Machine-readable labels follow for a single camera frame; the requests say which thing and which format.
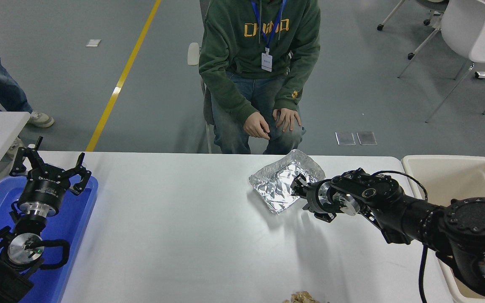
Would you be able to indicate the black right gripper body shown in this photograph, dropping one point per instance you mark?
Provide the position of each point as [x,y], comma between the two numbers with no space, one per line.
[313,198]

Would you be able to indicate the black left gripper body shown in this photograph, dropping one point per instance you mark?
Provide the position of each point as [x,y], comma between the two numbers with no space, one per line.
[44,191]

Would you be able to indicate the silver foil tray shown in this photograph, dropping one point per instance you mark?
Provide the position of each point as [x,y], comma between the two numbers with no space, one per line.
[276,189]

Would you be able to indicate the person's left hand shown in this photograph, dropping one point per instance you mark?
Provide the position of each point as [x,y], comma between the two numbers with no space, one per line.
[286,120]

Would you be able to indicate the person's right hand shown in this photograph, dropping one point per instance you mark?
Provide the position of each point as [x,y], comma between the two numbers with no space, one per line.
[256,125]

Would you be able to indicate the blue plastic tray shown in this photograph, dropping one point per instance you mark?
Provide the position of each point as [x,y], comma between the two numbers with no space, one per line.
[78,219]

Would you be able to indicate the clear floor plate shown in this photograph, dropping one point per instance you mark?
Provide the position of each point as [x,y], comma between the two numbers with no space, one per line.
[366,138]
[345,139]

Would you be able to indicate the crumpled tan paper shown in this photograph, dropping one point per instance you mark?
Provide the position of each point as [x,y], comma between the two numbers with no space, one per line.
[303,298]

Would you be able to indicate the white name badge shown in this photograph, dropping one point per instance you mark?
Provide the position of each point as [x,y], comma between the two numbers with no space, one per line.
[266,63]

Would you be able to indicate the large pale plastic bin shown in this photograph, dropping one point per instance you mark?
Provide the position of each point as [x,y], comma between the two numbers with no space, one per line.
[449,176]

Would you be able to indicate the grey chair with castors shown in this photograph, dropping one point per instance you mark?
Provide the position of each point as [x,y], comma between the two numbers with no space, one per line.
[193,54]

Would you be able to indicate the white shell chair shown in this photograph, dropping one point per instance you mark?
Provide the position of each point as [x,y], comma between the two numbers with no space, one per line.
[461,25]

